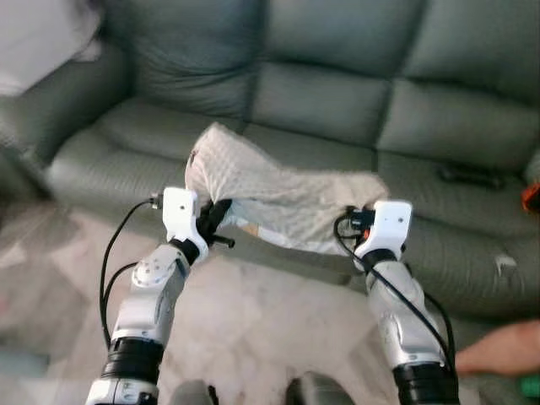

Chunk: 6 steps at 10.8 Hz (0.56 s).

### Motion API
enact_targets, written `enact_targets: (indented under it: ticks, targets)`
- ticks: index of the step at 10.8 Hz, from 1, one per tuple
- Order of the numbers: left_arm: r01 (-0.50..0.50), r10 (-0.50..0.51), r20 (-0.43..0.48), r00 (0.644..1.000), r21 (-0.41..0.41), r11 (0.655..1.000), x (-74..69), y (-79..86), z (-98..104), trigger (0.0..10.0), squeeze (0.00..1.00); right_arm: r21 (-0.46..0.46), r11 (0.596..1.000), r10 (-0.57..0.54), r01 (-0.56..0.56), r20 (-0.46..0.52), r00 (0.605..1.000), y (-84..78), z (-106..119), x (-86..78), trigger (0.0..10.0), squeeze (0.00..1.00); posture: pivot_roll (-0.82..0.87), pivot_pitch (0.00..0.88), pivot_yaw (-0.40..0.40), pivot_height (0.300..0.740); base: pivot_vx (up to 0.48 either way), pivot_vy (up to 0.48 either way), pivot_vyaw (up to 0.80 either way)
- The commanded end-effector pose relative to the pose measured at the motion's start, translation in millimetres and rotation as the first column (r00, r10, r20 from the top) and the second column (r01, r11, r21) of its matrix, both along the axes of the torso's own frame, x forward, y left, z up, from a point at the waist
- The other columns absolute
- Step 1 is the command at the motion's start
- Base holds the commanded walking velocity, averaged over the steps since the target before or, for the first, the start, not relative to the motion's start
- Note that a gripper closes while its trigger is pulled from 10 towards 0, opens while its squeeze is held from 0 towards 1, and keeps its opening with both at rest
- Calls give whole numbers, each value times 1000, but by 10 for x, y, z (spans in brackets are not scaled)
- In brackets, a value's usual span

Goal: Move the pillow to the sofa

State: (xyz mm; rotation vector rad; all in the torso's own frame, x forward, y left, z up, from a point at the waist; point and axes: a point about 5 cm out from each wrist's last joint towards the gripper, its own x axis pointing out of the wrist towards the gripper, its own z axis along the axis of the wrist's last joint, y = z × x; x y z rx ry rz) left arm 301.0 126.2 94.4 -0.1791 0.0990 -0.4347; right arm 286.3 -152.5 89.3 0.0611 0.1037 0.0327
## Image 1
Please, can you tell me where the green leather sofa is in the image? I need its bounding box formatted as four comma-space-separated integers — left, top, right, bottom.
0, 0, 540, 338

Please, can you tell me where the black remote control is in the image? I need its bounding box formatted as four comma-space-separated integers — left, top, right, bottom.
435, 165, 508, 189

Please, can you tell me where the grey robot left leg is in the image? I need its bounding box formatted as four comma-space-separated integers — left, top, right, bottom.
169, 380, 219, 405

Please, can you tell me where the grey robot leg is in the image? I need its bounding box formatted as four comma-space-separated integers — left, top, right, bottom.
285, 371, 357, 405
169, 380, 219, 405

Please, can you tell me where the orange object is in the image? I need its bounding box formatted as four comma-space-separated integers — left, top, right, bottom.
521, 181, 540, 214

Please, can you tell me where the grey robot right leg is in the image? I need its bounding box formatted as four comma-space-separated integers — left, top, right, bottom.
285, 371, 357, 405

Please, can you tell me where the green object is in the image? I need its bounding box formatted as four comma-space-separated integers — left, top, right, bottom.
519, 377, 540, 400

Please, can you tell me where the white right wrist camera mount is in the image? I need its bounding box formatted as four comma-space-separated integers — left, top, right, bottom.
359, 200, 413, 258

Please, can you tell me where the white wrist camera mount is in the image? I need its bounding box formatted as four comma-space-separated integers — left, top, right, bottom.
359, 200, 413, 258
160, 187, 209, 262

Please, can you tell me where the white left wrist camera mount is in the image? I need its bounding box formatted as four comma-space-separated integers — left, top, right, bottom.
160, 187, 209, 262

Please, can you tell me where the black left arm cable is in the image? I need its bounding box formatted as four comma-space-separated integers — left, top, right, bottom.
99, 196, 163, 348

